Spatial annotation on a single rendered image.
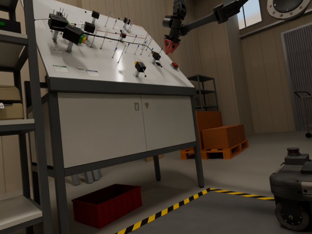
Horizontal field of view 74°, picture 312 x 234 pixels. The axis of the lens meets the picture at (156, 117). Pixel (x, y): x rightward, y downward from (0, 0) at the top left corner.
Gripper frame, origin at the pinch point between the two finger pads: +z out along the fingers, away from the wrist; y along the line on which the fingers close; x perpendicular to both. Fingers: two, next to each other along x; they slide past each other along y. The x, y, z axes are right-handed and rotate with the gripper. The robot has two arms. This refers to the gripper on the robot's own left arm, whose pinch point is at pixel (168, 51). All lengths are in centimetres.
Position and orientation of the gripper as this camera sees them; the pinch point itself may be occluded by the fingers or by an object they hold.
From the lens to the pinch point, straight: 144.1
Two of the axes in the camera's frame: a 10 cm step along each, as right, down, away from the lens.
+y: -6.6, 0.3, -7.5
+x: 7.1, 3.8, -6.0
